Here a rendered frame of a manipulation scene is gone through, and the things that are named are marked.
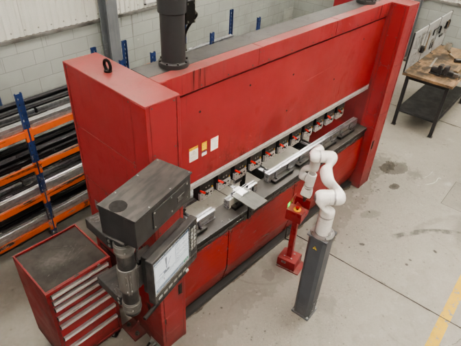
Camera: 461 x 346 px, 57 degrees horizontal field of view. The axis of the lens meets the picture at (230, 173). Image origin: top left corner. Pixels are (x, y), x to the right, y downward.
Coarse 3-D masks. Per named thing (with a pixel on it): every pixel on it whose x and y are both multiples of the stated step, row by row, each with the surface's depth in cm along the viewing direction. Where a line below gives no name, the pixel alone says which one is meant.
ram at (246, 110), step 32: (352, 32) 403; (288, 64) 346; (320, 64) 385; (352, 64) 432; (192, 96) 280; (224, 96) 304; (256, 96) 333; (288, 96) 368; (320, 96) 412; (352, 96) 467; (192, 128) 294; (224, 128) 321; (256, 128) 353; (288, 128) 393; (224, 160) 339
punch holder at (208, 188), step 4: (212, 180) 338; (204, 184) 333; (208, 184) 337; (212, 184) 341; (196, 188) 334; (200, 188) 331; (204, 188) 336; (208, 188) 339; (212, 188) 343; (196, 192) 337; (208, 192) 343; (212, 192) 345; (196, 196) 340; (200, 196) 336; (204, 196) 340; (208, 196) 344; (200, 200) 338
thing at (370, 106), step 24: (336, 0) 473; (408, 0) 441; (384, 24) 447; (408, 24) 441; (384, 48) 458; (384, 72) 468; (360, 96) 501; (384, 96) 480; (336, 120) 538; (360, 120) 514; (384, 120) 516; (360, 168) 542
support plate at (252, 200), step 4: (244, 188) 384; (252, 192) 380; (232, 196) 376; (236, 196) 374; (240, 196) 375; (244, 196) 375; (248, 196) 375; (252, 196) 375; (256, 196) 376; (260, 196) 376; (240, 200) 370; (244, 200) 370; (248, 200) 370; (252, 200) 371; (256, 200) 371; (260, 200) 371; (264, 200) 372; (244, 204) 368; (248, 204) 367; (252, 204) 367; (256, 204) 367; (260, 204) 367; (252, 208) 363; (256, 208) 363
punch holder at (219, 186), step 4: (224, 172) 347; (228, 172) 351; (216, 176) 344; (220, 176) 345; (224, 176) 349; (216, 180) 346; (224, 180) 351; (228, 180) 356; (216, 184) 348; (220, 184) 349; (224, 184) 354; (228, 184) 358; (216, 188) 350; (220, 188) 352
